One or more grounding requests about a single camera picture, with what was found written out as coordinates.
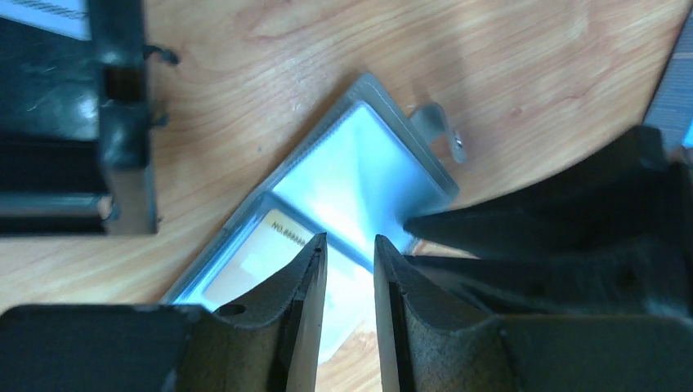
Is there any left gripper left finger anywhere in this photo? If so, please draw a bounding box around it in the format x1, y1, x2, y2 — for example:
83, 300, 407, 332
1, 234, 328, 391

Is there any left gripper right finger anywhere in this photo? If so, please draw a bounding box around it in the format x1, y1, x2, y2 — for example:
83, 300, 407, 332
373, 235, 692, 391

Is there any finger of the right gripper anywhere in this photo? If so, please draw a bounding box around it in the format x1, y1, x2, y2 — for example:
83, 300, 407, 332
405, 126, 692, 317

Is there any blue card on table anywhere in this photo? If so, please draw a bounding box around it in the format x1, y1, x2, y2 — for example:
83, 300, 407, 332
642, 12, 692, 153

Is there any grey card in tray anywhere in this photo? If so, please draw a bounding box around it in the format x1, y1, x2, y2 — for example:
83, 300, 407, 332
1, 0, 92, 41

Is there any black organizer tray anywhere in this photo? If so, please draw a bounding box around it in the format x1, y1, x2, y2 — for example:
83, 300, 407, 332
1, 1, 179, 236

